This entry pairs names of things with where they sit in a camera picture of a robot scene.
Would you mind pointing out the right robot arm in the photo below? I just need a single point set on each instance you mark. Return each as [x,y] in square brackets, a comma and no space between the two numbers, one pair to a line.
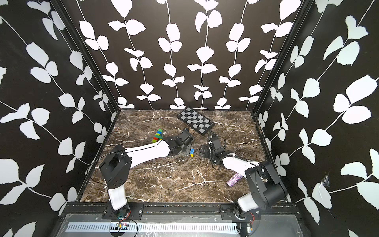
[265,186]

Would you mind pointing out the purple glitter microphone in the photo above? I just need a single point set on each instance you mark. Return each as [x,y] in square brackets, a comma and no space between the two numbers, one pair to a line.
[234,179]

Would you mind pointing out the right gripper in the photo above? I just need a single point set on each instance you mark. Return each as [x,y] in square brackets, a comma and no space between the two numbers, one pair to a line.
[207,148]

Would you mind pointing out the white slotted cable duct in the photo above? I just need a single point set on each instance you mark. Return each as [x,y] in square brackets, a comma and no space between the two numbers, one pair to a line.
[113,227]

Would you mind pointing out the black mounting rail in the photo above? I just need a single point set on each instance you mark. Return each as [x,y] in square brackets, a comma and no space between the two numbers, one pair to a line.
[228,211]

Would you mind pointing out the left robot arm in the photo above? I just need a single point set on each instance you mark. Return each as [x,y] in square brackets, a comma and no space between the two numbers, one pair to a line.
[116,166]

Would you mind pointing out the black white checkerboard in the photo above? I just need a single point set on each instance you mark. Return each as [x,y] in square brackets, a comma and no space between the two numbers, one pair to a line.
[197,121]

